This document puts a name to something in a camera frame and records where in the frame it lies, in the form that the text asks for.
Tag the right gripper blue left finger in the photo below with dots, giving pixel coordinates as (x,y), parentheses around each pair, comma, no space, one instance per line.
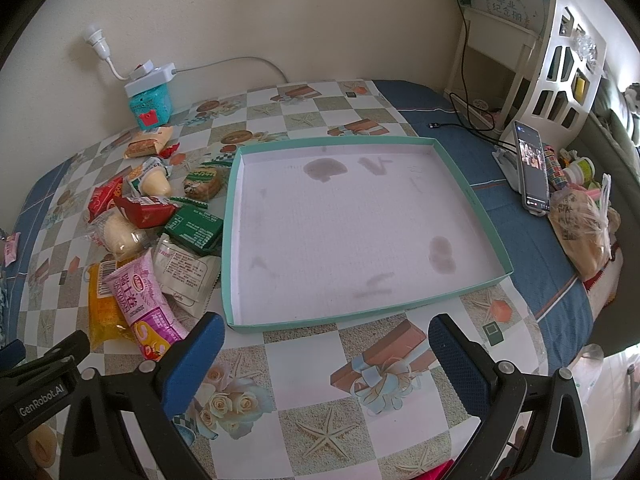
(185,364)

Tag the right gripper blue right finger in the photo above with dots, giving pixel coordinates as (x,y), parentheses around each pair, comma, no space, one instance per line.
(465,362)

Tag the jelly cup orange lid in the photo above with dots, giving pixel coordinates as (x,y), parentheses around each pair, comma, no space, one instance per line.
(151,178)

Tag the small red candy packet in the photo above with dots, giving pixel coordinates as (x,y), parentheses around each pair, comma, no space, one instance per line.
(167,152)

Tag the orange bread snack packet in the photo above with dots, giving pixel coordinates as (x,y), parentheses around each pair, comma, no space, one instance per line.
(148,142)

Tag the pink snack packet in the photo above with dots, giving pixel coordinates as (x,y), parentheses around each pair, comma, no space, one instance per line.
(144,307)

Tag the orange yellow snack packet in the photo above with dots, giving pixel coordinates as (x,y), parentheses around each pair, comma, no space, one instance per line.
(105,319)

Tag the white snack packet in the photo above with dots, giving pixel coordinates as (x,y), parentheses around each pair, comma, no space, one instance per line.
(186,277)

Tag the patterned checkered tablecloth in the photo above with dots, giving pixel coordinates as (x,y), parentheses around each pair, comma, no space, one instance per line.
(358,399)

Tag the dark green snack packet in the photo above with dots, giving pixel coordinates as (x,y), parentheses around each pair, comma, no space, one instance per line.
(195,228)

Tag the small pink candy wrapper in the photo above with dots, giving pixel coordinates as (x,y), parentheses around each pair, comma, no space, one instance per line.
(10,248)

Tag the clear wrapped jelly cup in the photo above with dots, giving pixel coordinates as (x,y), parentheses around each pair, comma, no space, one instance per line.
(119,236)

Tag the red snack packet front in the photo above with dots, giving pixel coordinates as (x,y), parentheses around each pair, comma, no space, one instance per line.
(145,212)

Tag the red snack packet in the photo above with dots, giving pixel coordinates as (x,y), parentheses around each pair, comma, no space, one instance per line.
(145,212)
(103,197)

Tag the plastic bag with bread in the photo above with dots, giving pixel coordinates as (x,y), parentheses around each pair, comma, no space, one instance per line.
(584,226)

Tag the green wrapped cake snack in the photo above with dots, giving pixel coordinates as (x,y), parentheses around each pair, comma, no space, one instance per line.
(205,182)

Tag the colourful cylinder tube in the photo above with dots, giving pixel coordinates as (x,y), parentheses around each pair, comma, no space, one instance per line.
(555,174)

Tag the white phone stand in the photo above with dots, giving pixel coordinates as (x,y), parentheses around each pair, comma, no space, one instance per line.
(507,158)

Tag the black smartphone on stand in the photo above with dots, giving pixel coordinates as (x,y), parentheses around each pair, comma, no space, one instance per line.
(532,171)

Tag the white green small bottle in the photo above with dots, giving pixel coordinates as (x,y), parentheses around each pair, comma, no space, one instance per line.
(580,171)

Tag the teal toy box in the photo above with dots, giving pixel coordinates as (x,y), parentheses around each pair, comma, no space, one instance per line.
(152,108)

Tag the white shelf cabinet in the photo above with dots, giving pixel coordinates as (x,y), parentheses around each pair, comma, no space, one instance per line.
(533,61)

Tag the white power strip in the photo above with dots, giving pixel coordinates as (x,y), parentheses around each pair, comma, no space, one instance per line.
(147,76)

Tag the white plug adapter with cable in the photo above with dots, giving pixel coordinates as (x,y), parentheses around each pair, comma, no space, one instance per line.
(94,37)

